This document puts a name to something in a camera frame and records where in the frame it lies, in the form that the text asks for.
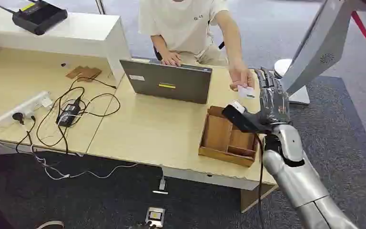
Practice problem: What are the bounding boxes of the black router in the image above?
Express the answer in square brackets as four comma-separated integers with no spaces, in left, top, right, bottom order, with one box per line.
[0,0,68,36]

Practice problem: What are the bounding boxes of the white card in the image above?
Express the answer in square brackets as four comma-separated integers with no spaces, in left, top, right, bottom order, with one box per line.
[237,84,255,100]

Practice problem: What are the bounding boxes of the person's right hand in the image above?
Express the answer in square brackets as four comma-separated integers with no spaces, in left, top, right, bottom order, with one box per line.
[160,50,183,67]

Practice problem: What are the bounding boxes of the person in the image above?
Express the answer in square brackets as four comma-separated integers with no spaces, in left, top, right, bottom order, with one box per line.
[138,0,256,92]

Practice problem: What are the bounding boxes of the white desk shelf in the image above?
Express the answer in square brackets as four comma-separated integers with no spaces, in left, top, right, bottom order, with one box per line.
[0,5,132,83]

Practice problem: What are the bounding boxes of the white cable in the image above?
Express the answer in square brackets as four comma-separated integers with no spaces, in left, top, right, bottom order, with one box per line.
[0,124,139,181]

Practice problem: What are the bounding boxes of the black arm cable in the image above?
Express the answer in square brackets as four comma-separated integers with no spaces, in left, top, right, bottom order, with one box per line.
[254,133,266,229]

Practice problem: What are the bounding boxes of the wooden card box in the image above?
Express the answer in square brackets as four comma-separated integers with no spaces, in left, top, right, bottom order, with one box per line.
[198,105,259,168]

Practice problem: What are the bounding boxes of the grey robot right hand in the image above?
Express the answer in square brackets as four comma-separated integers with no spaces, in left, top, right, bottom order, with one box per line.
[254,66,292,126]

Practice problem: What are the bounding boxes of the black power plug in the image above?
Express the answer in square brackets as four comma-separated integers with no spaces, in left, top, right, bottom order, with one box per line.
[11,112,26,125]

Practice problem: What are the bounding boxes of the person's left hand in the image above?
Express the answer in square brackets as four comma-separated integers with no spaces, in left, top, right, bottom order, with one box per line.
[228,61,256,92]

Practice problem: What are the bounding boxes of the white power strip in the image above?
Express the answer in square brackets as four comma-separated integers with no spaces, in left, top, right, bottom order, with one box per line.
[0,91,53,126]

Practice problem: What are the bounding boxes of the white hanging plug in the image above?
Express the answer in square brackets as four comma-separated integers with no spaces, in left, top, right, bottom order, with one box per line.
[152,176,169,195]

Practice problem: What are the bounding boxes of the grey laptop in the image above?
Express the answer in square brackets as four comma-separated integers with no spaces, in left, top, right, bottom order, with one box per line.
[119,58,213,105]

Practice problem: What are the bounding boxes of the brown cardboard pieces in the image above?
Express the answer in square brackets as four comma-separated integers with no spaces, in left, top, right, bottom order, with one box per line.
[65,65,103,83]

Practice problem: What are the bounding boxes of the metal floor socket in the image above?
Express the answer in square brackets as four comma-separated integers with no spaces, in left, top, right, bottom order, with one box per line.
[144,207,166,229]

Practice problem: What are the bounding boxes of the black power adapter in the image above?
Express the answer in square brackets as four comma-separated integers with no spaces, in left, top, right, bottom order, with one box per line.
[55,103,81,128]

